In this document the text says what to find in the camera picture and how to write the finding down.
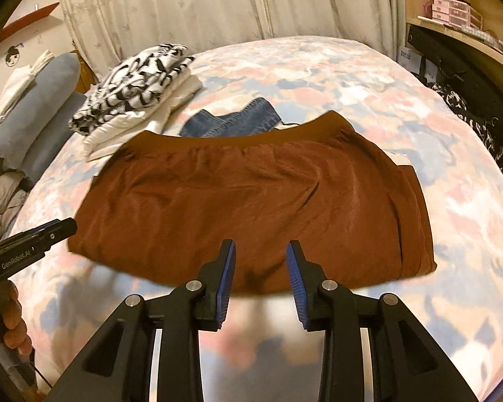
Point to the pink drawer organizer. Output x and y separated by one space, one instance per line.
457 13

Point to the left hand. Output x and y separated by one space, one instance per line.
16 335

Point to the white knit folded cloth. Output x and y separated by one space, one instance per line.
19 82

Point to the cartoon face wall sticker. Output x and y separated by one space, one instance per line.
12 55

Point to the grey puffy quilt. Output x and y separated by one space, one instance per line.
12 198

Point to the black white clothes pile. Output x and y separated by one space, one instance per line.
473 98

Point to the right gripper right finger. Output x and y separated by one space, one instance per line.
407 363

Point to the red wall shelf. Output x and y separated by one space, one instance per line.
26 20

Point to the denim and rust jacket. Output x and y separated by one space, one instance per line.
162 206

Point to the beige patterned curtain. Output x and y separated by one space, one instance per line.
108 31

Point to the upper blue rolled pillow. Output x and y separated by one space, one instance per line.
50 89

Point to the blue rolled pillow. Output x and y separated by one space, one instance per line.
50 89
49 142

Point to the white folded puffer garment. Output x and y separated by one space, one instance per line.
108 138

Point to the black white printed folded garment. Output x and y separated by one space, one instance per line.
135 84

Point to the wooden desk shelf unit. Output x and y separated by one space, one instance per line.
473 27

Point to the lower blue rolled pillow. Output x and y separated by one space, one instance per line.
49 142

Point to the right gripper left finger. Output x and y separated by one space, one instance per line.
116 363

